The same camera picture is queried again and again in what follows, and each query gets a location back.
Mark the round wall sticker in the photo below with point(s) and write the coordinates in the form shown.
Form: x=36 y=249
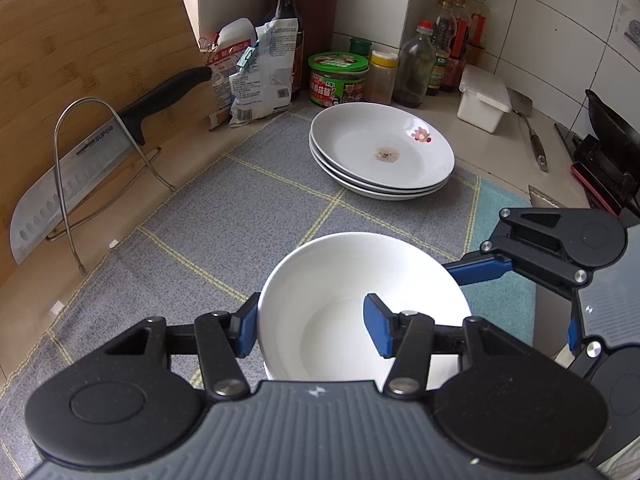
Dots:
x=631 y=27

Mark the bamboo cutting board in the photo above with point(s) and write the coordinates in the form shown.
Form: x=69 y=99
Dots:
x=75 y=50

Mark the dark red knife block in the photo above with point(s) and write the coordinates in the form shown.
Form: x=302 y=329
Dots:
x=320 y=15

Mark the white plastic box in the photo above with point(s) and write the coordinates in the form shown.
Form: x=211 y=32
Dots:
x=482 y=97

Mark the small green cap jar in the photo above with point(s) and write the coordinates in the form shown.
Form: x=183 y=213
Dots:
x=360 y=46

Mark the dark soy sauce bottle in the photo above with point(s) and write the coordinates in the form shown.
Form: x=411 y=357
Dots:
x=285 y=5

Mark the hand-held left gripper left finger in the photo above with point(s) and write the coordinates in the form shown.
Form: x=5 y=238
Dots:
x=247 y=325

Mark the metal binder clip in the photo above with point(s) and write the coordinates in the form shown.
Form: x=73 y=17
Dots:
x=209 y=43

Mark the grey metal blade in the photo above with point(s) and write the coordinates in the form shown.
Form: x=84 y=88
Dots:
x=544 y=197

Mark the yellow lid spice jar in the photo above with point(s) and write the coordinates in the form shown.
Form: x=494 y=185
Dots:
x=381 y=77

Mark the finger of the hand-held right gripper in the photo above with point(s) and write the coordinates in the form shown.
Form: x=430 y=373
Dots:
x=475 y=269
x=575 y=335

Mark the white blue printed bag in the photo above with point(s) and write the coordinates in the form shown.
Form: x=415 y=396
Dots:
x=260 y=75

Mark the white plate fruit print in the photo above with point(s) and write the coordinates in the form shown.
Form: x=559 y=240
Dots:
x=390 y=190
x=360 y=140
x=390 y=197

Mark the glass bottle red cap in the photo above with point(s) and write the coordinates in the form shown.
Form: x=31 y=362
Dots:
x=414 y=70

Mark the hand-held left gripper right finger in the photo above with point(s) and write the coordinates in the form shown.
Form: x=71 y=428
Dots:
x=377 y=322

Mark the green lid sauce jar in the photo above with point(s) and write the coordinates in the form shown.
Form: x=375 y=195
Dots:
x=337 y=82

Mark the black wok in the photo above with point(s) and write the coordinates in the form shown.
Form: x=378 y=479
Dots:
x=612 y=120

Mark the white bowl pink flower print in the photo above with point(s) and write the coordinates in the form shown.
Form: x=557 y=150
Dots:
x=350 y=280

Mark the red label bottle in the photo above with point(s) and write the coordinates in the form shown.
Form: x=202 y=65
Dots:
x=459 y=40

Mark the oil bottle yellow green label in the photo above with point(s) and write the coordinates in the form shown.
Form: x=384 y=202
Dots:
x=440 y=50

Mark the red white printed bag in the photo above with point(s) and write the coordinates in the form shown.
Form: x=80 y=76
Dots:
x=222 y=80

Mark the blue grey checked cloth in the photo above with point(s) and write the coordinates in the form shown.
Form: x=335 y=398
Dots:
x=250 y=200

